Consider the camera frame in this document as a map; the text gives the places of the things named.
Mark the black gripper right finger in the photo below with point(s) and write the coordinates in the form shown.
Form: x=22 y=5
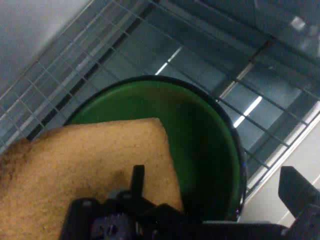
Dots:
x=302 y=197

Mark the tan sponge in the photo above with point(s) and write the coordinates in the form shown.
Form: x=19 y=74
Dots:
x=75 y=162

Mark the green bowl with black rim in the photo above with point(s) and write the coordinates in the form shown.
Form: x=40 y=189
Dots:
x=200 y=137

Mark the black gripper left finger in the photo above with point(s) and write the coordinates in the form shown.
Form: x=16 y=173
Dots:
x=120 y=220

